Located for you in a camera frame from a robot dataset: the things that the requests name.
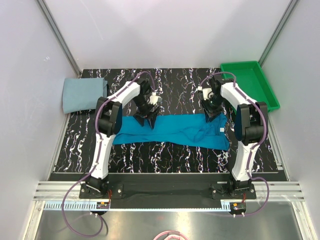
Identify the left orange connector block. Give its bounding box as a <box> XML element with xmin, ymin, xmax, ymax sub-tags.
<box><xmin>96</xmin><ymin>201</ymin><xmax>110</xmax><ymax>209</ymax></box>

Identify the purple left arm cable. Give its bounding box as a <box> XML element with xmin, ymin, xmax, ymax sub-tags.
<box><xmin>61</xmin><ymin>71</ymin><xmax>156</xmax><ymax>237</ymax></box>

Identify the green plastic bin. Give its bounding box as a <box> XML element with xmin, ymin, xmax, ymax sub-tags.
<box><xmin>220</xmin><ymin>61</ymin><xmax>281</xmax><ymax>112</ymax></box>

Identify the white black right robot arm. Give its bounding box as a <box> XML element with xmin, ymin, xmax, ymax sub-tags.
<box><xmin>197</xmin><ymin>72</ymin><xmax>268</xmax><ymax>199</ymax></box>

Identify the aluminium frame rail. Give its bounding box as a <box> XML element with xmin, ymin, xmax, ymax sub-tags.
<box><xmin>33</xmin><ymin>181</ymin><xmax>304</xmax><ymax>202</ymax></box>

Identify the white slotted cable duct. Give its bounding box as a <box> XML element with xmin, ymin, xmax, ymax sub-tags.
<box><xmin>44</xmin><ymin>200</ymin><xmax>231</xmax><ymax>212</ymax></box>

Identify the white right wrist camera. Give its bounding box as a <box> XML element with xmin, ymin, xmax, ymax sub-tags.
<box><xmin>197</xmin><ymin>86</ymin><xmax>214</xmax><ymax>101</ymax></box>

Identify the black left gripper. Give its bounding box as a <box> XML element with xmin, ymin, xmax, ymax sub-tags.
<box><xmin>133</xmin><ymin>95</ymin><xmax>161</xmax><ymax>130</ymax></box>

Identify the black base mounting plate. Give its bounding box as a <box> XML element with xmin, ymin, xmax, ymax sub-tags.
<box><xmin>79</xmin><ymin>181</ymin><xmax>257</xmax><ymax>200</ymax></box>

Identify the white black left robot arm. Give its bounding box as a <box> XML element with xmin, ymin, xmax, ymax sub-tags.
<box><xmin>83</xmin><ymin>77</ymin><xmax>162</xmax><ymax>198</ymax></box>

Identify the pink cable coil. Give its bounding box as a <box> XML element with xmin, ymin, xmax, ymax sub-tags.
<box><xmin>152</xmin><ymin>231</ymin><xmax>188</xmax><ymax>240</ymax></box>

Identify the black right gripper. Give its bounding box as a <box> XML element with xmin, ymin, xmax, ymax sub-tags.
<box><xmin>200</xmin><ymin>95</ymin><xmax>225</xmax><ymax>123</ymax></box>

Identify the right orange connector block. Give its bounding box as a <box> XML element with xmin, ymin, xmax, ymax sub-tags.
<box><xmin>230</xmin><ymin>202</ymin><xmax>247</xmax><ymax>212</ymax></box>

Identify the bright blue t shirt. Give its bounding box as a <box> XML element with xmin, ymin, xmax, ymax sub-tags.
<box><xmin>113</xmin><ymin>113</ymin><xmax>230</xmax><ymax>151</ymax></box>

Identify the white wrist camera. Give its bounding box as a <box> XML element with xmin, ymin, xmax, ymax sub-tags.
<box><xmin>149</xmin><ymin>92</ymin><xmax>162</xmax><ymax>106</ymax></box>
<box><xmin>197</xmin><ymin>86</ymin><xmax>214</xmax><ymax>101</ymax></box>

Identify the orange connector block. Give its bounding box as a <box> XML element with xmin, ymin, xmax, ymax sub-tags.
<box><xmin>96</xmin><ymin>201</ymin><xmax>110</xmax><ymax>209</ymax></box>
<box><xmin>230</xmin><ymin>202</ymin><xmax>247</xmax><ymax>212</ymax></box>

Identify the folded light blue t shirt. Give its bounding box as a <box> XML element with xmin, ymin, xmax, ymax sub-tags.
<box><xmin>62</xmin><ymin>77</ymin><xmax>108</xmax><ymax>114</ymax></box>

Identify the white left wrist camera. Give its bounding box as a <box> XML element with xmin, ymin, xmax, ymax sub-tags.
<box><xmin>149</xmin><ymin>92</ymin><xmax>162</xmax><ymax>106</ymax></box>

